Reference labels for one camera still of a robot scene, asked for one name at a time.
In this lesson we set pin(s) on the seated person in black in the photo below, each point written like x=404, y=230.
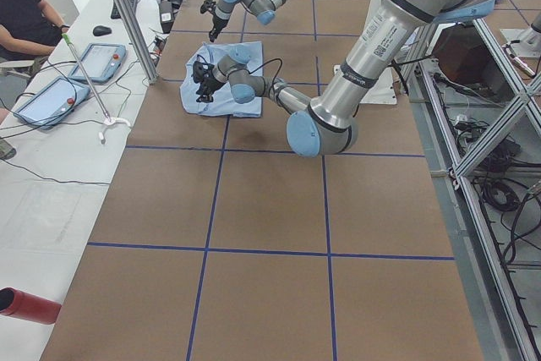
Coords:
x=30, y=30

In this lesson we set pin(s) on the near blue teach pendant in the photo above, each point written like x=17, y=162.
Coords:
x=53, y=103

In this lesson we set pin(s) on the metal rod with green tip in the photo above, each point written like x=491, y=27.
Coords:
x=109, y=120

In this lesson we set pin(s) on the aluminium frame post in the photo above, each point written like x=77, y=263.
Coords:
x=131, y=25

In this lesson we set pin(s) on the black computer mouse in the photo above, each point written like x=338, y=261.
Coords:
x=101, y=30

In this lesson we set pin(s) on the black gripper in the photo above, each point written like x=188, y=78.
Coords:
x=208, y=82
x=218, y=19

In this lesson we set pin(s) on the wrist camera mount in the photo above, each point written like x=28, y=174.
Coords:
x=208, y=6
x=202, y=71

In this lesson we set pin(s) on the aluminium frame rack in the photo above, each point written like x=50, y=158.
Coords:
x=487, y=174

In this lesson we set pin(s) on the white camera mast base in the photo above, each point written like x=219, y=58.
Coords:
x=382, y=93

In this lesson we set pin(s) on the red cylinder bottle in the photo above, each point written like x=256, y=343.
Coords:
x=25, y=306

